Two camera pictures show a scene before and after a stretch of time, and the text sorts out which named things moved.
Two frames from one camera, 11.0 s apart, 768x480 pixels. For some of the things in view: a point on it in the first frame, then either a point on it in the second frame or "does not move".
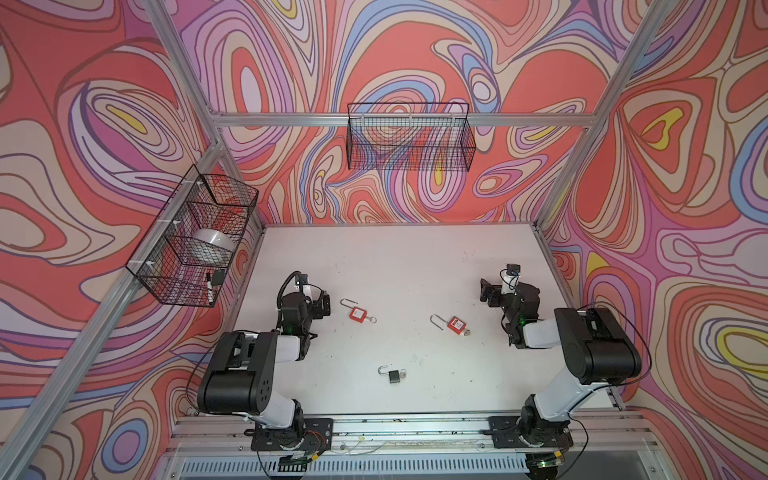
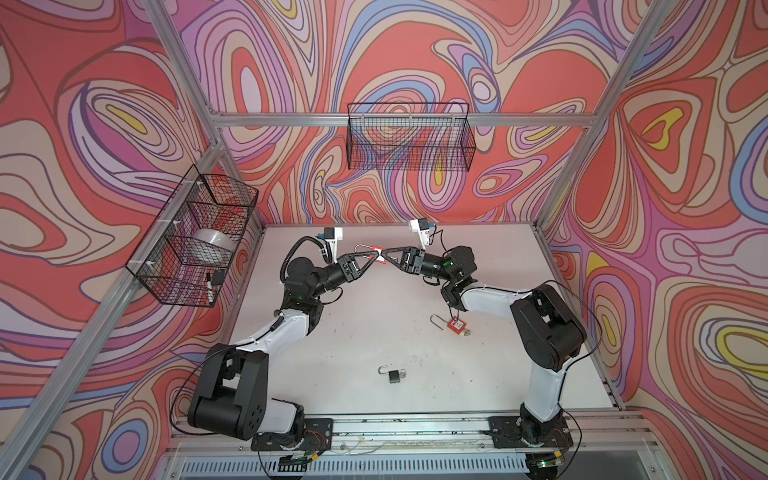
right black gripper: x=495 y=291 → x=413 y=260
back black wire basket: x=410 y=136 does not move
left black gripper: x=315 y=306 → x=350 y=271
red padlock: x=455 y=324 does not move
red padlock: x=357 y=314 → x=380 y=259
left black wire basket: x=188 y=254 does not move
